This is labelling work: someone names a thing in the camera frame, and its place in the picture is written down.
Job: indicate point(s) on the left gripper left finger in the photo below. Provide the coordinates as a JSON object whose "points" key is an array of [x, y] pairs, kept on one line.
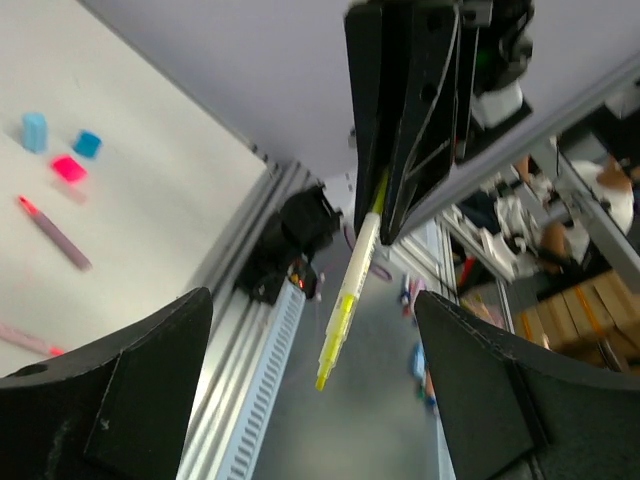
{"points": [[116, 408]]}

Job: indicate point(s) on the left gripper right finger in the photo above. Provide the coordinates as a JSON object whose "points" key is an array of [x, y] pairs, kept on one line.
{"points": [[511, 409]]}

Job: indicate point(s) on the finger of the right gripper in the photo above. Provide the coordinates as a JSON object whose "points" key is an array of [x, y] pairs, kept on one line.
{"points": [[422, 41], [364, 26]]}

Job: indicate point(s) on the yellow highlighter pen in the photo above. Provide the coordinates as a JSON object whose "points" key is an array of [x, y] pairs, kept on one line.
{"points": [[350, 291]]}

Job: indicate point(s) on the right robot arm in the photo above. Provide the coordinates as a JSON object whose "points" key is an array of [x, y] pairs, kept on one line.
{"points": [[493, 52]]}

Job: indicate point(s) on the pens pile on floor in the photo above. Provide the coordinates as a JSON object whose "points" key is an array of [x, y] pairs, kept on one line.
{"points": [[418, 363]]}

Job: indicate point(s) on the thin red pen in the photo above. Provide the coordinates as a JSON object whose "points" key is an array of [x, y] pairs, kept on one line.
{"points": [[18, 338]]}

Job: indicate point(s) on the person in background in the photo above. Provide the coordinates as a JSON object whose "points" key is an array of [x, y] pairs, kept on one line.
{"points": [[559, 245]]}

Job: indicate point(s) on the grey purple marker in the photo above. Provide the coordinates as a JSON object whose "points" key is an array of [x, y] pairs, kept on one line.
{"points": [[54, 234]]}

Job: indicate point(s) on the light blue cap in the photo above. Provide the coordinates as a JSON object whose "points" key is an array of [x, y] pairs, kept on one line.
{"points": [[34, 136]]}

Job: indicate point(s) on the white slotted cable duct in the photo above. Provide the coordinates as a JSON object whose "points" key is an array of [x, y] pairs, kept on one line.
{"points": [[244, 445]]}

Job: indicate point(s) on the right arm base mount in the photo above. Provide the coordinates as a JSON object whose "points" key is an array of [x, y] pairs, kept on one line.
{"points": [[304, 225]]}

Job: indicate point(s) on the aluminium mounting rail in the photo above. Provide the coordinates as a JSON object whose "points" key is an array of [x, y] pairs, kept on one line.
{"points": [[239, 325]]}

